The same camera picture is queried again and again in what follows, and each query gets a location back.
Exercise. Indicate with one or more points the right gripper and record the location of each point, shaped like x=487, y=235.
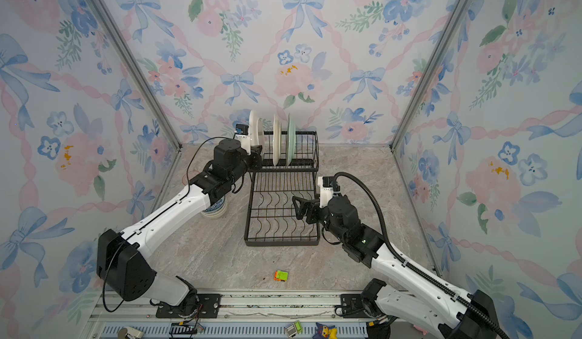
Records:
x=308, y=205

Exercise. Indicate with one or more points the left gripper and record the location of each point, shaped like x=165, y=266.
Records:
x=255, y=158

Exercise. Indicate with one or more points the white plate with blue rim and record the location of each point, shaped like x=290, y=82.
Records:
x=256, y=134

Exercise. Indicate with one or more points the cream plate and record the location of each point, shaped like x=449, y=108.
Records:
x=276, y=140

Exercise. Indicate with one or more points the green plate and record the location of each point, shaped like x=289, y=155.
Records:
x=290, y=140

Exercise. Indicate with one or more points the blue floral bowl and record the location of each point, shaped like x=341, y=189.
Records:
x=216, y=208

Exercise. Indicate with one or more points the cream ceramic bowl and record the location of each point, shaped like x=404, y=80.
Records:
x=214, y=214

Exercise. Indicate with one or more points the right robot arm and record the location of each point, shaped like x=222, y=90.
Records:
x=432, y=304

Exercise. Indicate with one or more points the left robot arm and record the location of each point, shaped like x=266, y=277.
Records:
x=123, y=257

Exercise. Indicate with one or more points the small colourful toy cube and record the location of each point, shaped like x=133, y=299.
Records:
x=281, y=275

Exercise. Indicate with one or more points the green white small box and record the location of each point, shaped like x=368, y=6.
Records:
x=293, y=329

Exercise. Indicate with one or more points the purple yellow toy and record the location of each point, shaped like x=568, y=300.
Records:
x=323, y=331

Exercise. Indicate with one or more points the beige small object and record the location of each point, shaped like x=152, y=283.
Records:
x=130, y=333

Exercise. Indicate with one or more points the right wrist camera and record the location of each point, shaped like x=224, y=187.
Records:
x=326, y=189

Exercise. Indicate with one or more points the black wire dish rack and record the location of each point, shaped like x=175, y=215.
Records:
x=271, y=217

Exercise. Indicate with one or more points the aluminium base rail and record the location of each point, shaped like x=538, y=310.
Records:
x=253, y=314

